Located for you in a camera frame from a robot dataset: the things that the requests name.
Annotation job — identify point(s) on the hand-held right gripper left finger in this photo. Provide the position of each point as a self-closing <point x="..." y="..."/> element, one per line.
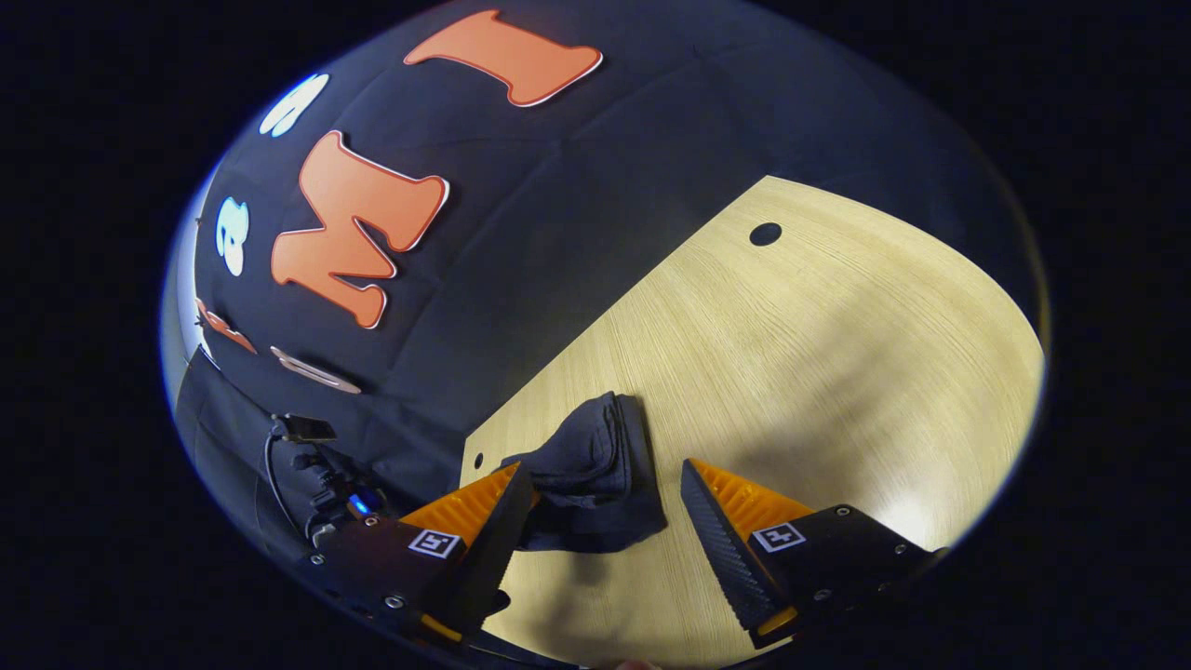
<point x="493" y="554"/>

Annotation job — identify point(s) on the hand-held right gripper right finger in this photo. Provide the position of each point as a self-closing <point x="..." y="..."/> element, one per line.
<point x="721" y="554"/>

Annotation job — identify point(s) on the black jeans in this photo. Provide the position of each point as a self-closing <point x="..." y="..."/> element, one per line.
<point x="595" y="465"/>

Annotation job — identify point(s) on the black backdrop cloth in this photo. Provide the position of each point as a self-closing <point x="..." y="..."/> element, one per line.
<point x="558" y="233"/>

